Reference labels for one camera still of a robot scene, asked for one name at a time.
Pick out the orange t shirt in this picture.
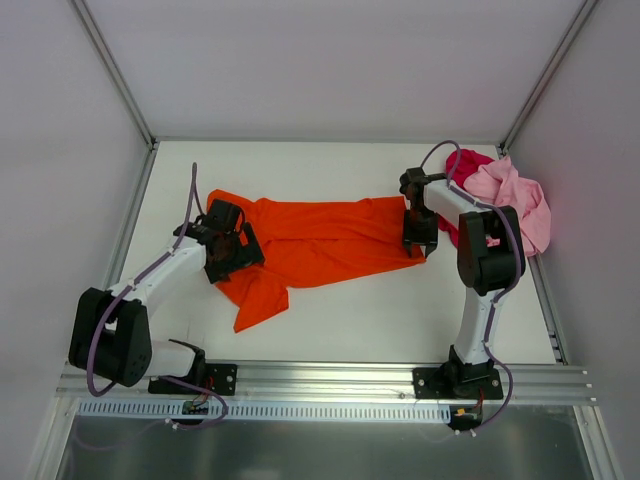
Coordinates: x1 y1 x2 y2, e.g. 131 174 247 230
207 189 426 333

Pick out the magenta t shirt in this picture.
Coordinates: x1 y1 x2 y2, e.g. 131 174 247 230
438 149 493 247

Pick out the light pink t shirt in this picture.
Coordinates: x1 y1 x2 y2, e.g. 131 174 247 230
463 156 552 257

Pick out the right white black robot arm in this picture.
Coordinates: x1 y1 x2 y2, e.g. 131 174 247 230
399 167 525 400

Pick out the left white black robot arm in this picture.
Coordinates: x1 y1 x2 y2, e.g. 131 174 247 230
68 200 264 396

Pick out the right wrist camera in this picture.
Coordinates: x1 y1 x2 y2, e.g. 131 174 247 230
399 166 425 199

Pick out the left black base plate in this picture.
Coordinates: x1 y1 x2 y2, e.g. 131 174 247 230
147 362 238 396

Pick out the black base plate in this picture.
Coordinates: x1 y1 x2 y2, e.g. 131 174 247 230
147 362 238 396
412 365 504 401

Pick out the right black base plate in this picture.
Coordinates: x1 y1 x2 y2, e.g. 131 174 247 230
412 365 504 401

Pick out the aluminium mounting rail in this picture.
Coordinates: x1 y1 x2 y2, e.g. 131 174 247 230
54 357 599 406

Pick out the white slotted cable duct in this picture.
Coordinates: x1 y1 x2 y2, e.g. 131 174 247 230
77 399 451 425

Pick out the right aluminium frame post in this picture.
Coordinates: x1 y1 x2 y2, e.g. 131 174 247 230
496 0 600 157

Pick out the aluminium frame post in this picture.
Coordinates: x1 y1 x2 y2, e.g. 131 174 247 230
69 0 156 150
496 0 600 157

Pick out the left aluminium frame post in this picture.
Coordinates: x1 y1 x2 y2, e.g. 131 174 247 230
69 0 156 150

